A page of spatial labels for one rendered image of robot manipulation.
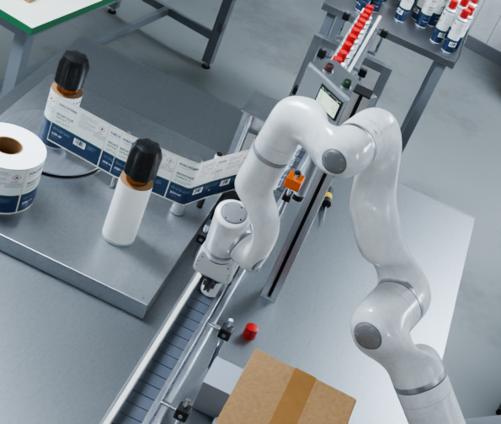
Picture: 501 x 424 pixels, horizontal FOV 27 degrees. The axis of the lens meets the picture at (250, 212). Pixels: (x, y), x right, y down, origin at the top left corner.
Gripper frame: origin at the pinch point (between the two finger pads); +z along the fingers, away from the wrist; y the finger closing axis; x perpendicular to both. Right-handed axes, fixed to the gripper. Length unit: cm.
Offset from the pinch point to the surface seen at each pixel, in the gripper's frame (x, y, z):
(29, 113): -37, 71, 19
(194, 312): 7.1, 0.0, 4.1
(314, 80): -42, -2, -39
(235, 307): -5.4, -8.0, 13.9
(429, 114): -296, -48, 207
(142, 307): 12.6, 12.0, 3.5
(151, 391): 36.8, -0.6, -6.6
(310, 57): -181, 16, 93
